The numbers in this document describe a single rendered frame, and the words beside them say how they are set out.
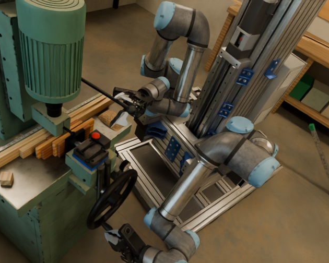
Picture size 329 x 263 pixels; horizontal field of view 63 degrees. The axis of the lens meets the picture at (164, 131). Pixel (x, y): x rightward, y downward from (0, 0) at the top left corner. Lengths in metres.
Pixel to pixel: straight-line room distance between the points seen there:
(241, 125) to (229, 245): 1.13
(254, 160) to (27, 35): 0.75
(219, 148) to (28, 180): 0.67
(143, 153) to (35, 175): 1.15
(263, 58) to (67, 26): 0.90
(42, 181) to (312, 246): 2.18
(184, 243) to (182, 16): 0.87
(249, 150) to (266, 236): 1.57
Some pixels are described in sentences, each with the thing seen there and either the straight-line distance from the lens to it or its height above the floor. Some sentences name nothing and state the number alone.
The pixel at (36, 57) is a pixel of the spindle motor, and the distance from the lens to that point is 0.86.
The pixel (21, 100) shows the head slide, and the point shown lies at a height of 1.08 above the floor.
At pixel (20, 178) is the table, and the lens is 1.08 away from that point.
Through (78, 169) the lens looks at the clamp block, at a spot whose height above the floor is 0.93.
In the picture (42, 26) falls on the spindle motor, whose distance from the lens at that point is 0.79.
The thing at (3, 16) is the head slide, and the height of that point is 1.37.
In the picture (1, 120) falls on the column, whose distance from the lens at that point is 1.24.
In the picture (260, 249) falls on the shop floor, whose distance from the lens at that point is 2.33.
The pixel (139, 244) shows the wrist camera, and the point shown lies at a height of 0.83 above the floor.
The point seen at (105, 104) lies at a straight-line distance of 1.32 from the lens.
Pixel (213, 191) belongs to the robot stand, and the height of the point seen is 0.21.
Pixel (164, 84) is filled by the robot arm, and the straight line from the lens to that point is 1.22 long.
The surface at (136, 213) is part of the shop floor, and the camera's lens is 2.04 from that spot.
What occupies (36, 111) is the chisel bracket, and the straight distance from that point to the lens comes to 1.11.
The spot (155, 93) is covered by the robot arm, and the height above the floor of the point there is 1.11.
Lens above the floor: 1.80
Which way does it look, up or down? 44 degrees down
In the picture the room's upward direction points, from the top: 22 degrees clockwise
